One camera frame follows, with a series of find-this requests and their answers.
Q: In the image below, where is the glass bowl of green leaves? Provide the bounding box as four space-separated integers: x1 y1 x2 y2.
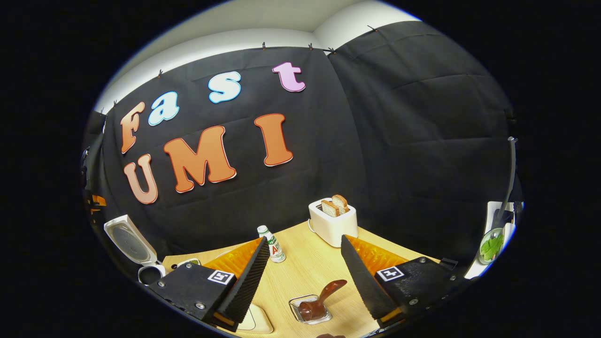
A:
478 228 505 264

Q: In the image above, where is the clear tray of rice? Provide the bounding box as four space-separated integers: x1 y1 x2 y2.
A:
235 303 274 334

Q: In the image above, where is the clear wire chopstick holder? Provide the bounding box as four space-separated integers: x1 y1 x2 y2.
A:
289 294 332 325

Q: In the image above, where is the brown wooden spoon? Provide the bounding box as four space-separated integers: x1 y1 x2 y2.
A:
299 280 348 322

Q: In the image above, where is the white toaster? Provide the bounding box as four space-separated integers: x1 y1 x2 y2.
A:
308 197 358 248

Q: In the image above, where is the white drink bottle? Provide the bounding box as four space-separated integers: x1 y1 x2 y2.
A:
257 225 286 263

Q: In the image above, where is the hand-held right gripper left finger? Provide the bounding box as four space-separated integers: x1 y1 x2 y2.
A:
148 237 271 332

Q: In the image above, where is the white side board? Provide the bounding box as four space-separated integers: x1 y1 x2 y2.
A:
465 201 524 280

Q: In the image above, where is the white rice cooker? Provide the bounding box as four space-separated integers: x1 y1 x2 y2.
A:
103 215 166 286

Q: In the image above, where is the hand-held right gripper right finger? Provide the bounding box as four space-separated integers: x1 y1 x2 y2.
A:
341 235 470 328

